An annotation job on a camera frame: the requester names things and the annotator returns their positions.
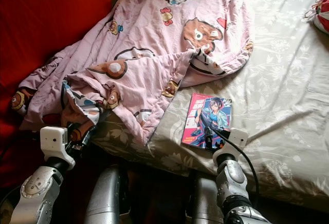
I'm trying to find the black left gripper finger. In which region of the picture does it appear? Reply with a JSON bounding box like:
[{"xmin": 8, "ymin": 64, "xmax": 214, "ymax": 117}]
[{"xmin": 92, "ymin": 108, "xmax": 109, "ymax": 134}]

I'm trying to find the colourful comic book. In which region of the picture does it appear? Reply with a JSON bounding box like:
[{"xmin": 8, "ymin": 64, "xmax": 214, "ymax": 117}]
[{"xmin": 181, "ymin": 92, "xmax": 233, "ymax": 150}]

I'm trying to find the pink cartoon bear blanket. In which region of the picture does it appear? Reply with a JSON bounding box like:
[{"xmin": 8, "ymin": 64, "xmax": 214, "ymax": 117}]
[{"xmin": 13, "ymin": 0, "xmax": 255, "ymax": 147}]

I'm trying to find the silver left robot leg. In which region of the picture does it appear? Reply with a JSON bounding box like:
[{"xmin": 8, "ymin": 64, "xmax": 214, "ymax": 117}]
[{"xmin": 85, "ymin": 165, "xmax": 129, "ymax": 224}]

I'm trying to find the silver robot leg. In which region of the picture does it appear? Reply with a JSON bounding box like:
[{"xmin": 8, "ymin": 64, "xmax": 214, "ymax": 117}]
[
  {"xmin": 85, "ymin": 165, "xmax": 129, "ymax": 224},
  {"xmin": 188, "ymin": 175, "xmax": 224, "ymax": 224}
]

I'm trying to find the silver right robot leg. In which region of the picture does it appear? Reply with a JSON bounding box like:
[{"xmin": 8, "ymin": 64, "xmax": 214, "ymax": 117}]
[{"xmin": 188, "ymin": 175, "xmax": 224, "ymax": 224}]

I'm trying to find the bed with beige floral sheet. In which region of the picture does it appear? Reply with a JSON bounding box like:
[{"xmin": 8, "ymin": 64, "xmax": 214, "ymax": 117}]
[{"xmin": 93, "ymin": 0, "xmax": 329, "ymax": 212}]

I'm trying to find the crumpled paper rubbish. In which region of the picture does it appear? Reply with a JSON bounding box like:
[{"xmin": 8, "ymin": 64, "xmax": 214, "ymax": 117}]
[{"xmin": 0, "ymin": 198, "xmax": 15, "ymax": 224}]

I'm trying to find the red white blue star bolster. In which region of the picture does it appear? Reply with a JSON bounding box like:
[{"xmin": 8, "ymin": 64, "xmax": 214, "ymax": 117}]
[{"xmin": 304, "ymin": 0, "xmax": 329, "ymax": 35}]

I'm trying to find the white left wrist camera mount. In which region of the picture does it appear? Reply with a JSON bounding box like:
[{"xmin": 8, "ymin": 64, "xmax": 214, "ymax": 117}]
[{"xmin": 40, "ymin": 126, "xmax": 76, "ymax": 171}]

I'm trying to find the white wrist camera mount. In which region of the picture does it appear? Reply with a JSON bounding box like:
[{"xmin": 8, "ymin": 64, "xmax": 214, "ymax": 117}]
[
  {"xmin": 212, "ymin": 127, "xmax": 249, "ymax": 167},
  {"xmin": 40, "ymin": 126, "xmax": 76, "ymax": 171}
]

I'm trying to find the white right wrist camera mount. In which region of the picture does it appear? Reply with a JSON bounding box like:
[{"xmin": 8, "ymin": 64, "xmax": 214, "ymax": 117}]
[{"xmin": 212, "ymin": 127, "xmax": 249, "ymax": 167}]

